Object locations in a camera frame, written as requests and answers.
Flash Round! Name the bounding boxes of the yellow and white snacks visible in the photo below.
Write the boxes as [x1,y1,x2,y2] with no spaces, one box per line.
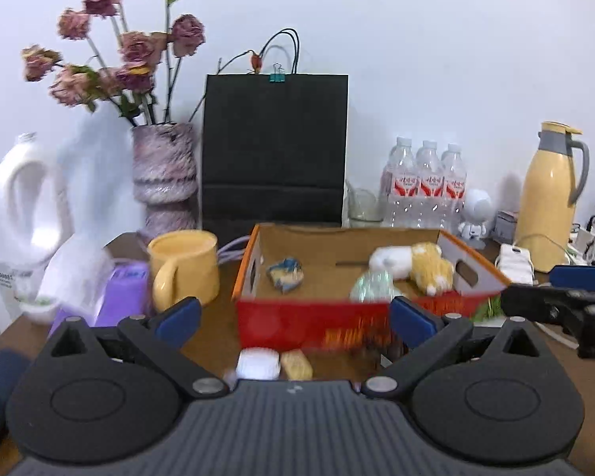
[368,242,456,296]

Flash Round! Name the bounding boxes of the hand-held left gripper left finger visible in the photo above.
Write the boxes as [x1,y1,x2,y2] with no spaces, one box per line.
[37,296,229,400]

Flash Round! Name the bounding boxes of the purple tissue pack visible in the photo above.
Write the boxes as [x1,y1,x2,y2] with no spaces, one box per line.
[44,235,152,338]

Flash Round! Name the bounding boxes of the red rosehip twig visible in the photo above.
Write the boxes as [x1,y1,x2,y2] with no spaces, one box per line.
[217,50,266,75]

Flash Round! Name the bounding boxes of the yellow thermos jug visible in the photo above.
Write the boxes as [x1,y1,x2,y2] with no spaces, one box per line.
[514,121,591,273]

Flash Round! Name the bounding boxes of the black paper bag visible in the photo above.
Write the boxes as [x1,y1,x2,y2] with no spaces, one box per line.
[201,29,349,233]

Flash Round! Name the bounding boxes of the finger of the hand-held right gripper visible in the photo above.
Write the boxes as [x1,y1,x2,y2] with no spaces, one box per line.
[501,282,595,360]
[549,264,595,289]

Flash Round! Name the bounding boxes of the small yellow snack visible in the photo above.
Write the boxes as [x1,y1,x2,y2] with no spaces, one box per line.
[280,349,314,381]

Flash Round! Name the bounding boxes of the dried rose bouquet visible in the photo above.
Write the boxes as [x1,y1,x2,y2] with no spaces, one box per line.
[21,0,206,127]

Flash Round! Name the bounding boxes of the yellow mug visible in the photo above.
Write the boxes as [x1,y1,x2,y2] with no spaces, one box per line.
[147,230,220,312]

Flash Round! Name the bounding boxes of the pale purple cable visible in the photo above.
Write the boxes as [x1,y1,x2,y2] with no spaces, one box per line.
[217,237,253,265]

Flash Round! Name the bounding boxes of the white round snack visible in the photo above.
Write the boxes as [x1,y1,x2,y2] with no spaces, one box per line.
[237,348,281,381]

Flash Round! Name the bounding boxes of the white plastic jug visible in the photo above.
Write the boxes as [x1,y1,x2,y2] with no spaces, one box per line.
[0,132,75,325]

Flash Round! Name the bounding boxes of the clear glass jar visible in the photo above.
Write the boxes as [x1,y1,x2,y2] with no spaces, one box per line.
[345,181,385,224]

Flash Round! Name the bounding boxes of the clear water bottle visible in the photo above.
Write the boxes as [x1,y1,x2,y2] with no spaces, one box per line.
[441,144,468,229]
[416,140,447,229]
[381,136,420,229]

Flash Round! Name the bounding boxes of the green white packet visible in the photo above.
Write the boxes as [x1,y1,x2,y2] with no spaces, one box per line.
[349,270,402,303]

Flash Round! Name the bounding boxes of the purple textured vase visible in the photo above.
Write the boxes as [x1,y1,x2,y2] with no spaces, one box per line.
[130,122,200,244]

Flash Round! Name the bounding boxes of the white robot toy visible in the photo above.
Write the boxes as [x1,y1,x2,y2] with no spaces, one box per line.
[457,189,493,240]

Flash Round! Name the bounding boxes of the red cardboard box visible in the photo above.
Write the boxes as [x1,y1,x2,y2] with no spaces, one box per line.
[232,224,512,355]

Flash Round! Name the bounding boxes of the small white box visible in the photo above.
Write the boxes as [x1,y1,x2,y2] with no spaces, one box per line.
[492,211,520,245]

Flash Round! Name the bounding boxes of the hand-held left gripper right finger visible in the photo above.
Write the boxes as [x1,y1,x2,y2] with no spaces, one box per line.
[361,296,551,400]

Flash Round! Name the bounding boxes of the blue yellow snack packet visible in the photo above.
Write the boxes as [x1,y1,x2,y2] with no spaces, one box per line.
[268,258,305,291]

